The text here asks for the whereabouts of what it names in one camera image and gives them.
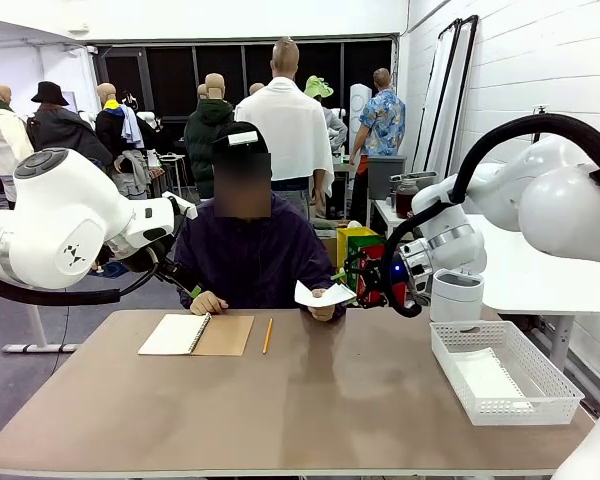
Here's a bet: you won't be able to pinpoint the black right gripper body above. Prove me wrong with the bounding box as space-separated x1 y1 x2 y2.
358 246 394 308

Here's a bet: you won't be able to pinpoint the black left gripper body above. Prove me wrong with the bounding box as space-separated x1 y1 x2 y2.
122 234 182 283

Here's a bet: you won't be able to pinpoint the spiral notebook brown cover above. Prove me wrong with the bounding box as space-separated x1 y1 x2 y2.
137 312 256 358

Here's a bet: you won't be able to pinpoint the person's right forearm purple sleeve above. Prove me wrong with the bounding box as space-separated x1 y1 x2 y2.
176 279 204 309

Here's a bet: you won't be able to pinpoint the person's right hand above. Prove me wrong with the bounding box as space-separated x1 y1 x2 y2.
189 290 230 317

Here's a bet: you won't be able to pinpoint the person's left hand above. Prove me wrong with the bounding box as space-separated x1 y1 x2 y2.
306 287 338 323

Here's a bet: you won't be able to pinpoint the red recycling bin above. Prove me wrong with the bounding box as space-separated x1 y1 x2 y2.
354 245 388 304

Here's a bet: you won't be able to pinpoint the yellow recycling bin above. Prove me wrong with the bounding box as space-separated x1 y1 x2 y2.
335 226 379 282

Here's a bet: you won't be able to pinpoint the brown cardboard box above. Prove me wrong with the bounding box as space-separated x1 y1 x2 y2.
321 234 340 269

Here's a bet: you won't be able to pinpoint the green recycling bin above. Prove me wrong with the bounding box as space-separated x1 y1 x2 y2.
346 234 388 264

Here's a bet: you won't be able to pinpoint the blue jeans mannequin legs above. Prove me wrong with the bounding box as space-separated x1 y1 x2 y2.
95 260 130 279

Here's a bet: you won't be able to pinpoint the grey green cloth pile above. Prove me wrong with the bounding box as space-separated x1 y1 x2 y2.
314 218 352 238

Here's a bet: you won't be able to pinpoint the small white side table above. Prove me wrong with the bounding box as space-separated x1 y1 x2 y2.
371 198 416 241

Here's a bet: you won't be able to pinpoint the person in purple jacket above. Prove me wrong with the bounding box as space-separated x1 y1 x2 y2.
173 121 342 322

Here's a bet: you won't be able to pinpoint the white round trash bin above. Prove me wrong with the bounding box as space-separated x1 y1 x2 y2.
429 267 486 324

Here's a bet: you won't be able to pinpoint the glass jar brown liquid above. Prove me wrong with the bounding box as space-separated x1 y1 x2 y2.
395 179 421 221

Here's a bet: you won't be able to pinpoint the grey plastic bin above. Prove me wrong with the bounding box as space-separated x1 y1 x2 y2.
366 155 408 202

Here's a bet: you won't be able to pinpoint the white small background table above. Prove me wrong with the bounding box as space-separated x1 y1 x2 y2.
156 153 192 201

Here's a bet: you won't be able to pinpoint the grey metal tray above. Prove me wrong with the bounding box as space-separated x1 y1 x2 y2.
389 170 439 192

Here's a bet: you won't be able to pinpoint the white stand leg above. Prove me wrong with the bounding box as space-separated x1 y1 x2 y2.
1 304 82 355

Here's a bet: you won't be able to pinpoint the mannequin with yellow collar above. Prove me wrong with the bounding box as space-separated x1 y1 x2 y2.
95 82 154 202

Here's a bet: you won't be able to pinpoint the mannequin in dark green jacket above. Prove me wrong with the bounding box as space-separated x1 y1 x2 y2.
183 73 237 201

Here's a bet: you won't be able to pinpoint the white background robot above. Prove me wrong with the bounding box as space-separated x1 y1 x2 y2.
135 110 163 133

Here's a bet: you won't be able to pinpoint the large white table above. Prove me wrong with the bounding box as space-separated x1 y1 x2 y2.
459 213 600 372

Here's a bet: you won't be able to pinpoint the mannequin with white cloth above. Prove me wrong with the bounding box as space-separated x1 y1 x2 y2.
233 36 337 222

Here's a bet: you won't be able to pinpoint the black beanie cap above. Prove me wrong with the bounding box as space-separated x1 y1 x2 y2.
211 121 272 162

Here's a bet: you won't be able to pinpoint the mannequin with black hat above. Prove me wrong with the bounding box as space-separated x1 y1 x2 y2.
26 81 114 169

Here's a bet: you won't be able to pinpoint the white cylinder appliance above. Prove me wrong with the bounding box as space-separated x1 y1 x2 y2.
349 83 374 152

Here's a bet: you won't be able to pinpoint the mannequin with green hat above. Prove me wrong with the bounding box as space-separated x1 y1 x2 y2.
303 74 350 152

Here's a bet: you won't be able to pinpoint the dark window panels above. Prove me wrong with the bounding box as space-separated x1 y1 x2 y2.
91 34 399 152

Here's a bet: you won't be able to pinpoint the mannequin in cream jacket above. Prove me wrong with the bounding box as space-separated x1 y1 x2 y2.
0 83 36 204

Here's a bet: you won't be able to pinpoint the white perforated plastic basket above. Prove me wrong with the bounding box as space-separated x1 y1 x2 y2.
429 320 586 428

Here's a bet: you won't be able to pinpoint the black tripod stand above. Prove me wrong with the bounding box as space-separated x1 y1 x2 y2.
529 104 552 145

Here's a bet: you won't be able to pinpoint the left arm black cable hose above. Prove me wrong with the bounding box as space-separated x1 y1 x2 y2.
0 261 162 308

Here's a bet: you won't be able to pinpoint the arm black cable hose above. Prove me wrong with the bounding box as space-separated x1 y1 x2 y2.
0 261 162 308
381 112 600 319

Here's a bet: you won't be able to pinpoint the white head camera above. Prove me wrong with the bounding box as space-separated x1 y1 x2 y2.
226 130 260 147

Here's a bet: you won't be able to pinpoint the white panel black frame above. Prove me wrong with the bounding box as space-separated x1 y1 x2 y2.
410 18 464 174
436 14 481 181

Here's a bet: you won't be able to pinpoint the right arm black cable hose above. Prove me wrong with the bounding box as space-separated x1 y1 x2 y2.
381 112 600 319

